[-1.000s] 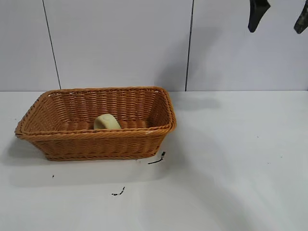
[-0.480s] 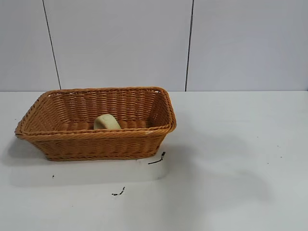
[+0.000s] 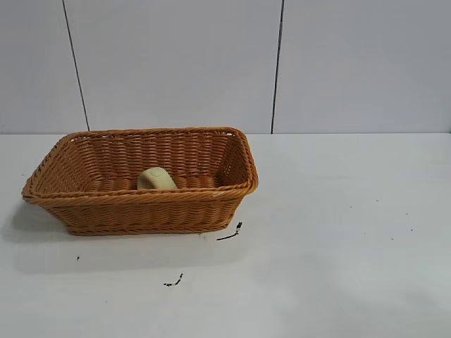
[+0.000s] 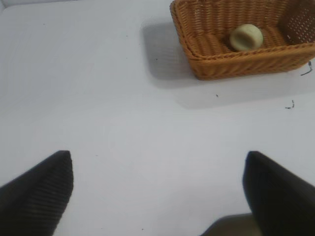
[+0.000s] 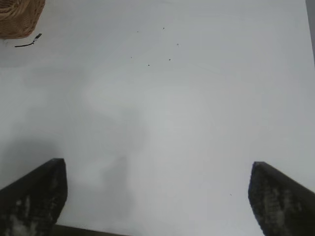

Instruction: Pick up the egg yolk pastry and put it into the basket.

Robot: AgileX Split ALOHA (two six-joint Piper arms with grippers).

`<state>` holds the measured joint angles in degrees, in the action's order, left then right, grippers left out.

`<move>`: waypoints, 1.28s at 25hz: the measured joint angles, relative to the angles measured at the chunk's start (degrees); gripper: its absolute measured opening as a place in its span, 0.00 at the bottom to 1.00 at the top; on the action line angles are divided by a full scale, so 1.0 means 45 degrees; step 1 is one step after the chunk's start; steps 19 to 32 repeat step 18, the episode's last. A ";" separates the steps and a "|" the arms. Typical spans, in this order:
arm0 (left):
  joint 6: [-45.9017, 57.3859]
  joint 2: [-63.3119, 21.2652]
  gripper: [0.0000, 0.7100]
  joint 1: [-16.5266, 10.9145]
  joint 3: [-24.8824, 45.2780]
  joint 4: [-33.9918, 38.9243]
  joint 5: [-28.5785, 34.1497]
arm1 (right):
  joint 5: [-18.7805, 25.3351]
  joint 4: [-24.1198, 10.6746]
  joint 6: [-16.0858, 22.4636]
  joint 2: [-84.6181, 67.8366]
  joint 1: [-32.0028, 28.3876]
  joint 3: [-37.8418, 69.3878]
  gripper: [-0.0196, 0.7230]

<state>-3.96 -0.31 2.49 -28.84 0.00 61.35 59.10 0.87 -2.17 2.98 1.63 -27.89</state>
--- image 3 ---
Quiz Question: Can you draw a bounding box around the pale yellow egg yolk pastry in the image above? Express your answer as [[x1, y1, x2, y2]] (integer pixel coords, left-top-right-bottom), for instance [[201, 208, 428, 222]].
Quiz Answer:
[[137, 168, 179, 191]]

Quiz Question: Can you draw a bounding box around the brown woven wicker basket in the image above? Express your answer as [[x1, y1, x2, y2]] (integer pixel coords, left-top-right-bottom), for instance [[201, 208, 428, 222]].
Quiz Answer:
[[22, 126, 260, 237]]

